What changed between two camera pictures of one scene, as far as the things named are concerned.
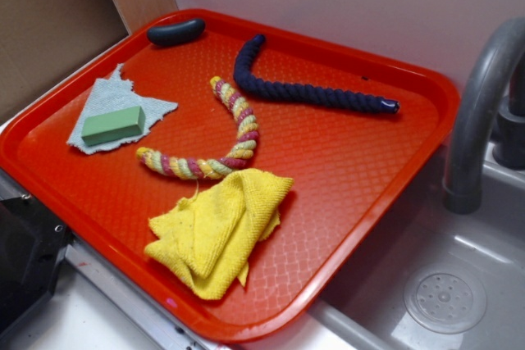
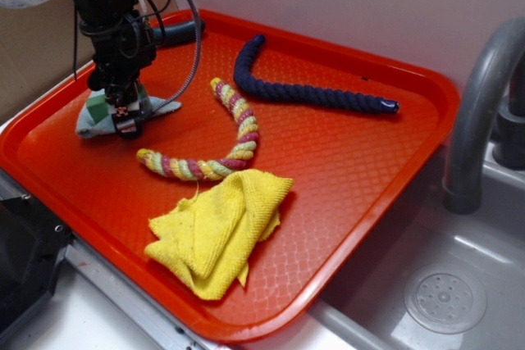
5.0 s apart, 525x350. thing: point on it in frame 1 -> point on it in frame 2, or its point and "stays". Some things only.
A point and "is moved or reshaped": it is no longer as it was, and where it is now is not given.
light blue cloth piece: x=113 y=97 is moved or reshaped
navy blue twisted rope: x=302 y=94 stays
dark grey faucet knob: x=509 y=152 stays
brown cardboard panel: x=56 y=11 stays
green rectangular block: x=112 y=126 -> x=99 y=107
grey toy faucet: x=463 y=188 stays
